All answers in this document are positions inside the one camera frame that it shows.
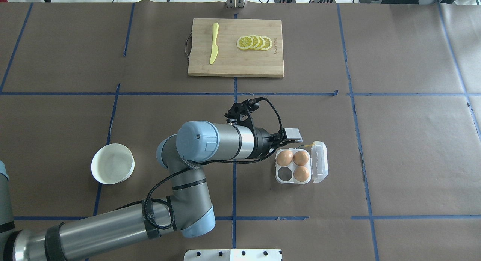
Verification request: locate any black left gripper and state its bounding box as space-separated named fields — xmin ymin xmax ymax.
xmin=253 ymin=127 xmax=303 ymax=159

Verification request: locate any brown egg from bowl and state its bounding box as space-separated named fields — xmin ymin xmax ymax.
xmin=275 ymin=149 xmax=293 ymax=167

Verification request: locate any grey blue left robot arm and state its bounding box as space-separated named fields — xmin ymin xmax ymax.
xmin=1 ymin=121 xmax=302 ymax=261

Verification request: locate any clear plastic egg box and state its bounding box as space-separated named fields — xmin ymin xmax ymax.
xmin=275 ymin=141 xmax=329 ymax=185

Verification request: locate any brown egg far slot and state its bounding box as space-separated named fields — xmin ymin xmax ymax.
xmin=293 ymin=150 xmax=310 ymax=166

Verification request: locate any brown egg slot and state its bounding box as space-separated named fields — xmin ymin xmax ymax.
xmin=293 ymin=166 xmax=310 ymax=183
xmin=293 ymin=150 xmax=310 ymax=166

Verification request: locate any brown egg near slot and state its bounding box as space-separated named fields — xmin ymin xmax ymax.
xmin=293 ymin=166 xmax=310 ymax=183

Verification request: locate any wooden cutting board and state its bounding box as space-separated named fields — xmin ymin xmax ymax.
xmin=188 ymin=18 xmax=284 ymax=78

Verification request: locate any lemon slice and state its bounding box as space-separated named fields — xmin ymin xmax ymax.
xmin=254 ymin=36 xmax=265 ymax=50
xmin=249 ymin=35 xmax=262 ymax=50
xmin=236 ymin=36 xmax=254 ymax=50
xmin=260 ymin=36 xmax=272 ymax=51

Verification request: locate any rear lemon slice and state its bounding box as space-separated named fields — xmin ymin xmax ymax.
xmin=260 ymin=36 xmax=272 ymax=51

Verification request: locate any front lemon slice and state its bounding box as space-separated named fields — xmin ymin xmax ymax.
xmin=236 ymin=36 xmax=254 ymax=50

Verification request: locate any yellow plastic knife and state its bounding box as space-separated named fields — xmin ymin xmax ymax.
xmin=209 ymin=23 xmax=219 ymax=65

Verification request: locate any white paper bowl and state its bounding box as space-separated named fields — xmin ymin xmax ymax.
xmin=91 ymin=143 xmax=135 ymax=185

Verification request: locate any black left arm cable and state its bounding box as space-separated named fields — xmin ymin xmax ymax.
xmin=113 ymin=97 xmax=284 ymax=231

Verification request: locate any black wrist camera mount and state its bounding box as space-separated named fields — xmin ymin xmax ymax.
xmin=224 ymin=100 xmax=260 ymax=129

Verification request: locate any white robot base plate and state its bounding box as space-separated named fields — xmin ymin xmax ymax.
xmin=183 ymin=249 xmax=283 ymax=261

